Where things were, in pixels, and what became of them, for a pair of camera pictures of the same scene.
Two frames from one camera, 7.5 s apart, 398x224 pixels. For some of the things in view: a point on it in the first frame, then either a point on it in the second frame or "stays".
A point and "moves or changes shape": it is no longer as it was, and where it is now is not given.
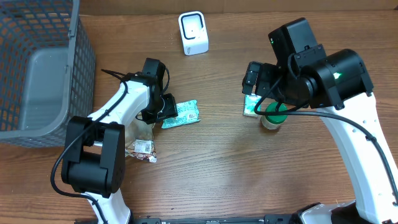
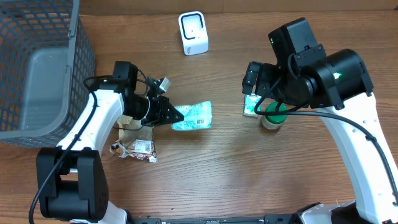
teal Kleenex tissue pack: [250, 101] stays
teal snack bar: [188, 112] moves or changes shape
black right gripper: [253, 79] stays
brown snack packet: [139, 140] stays
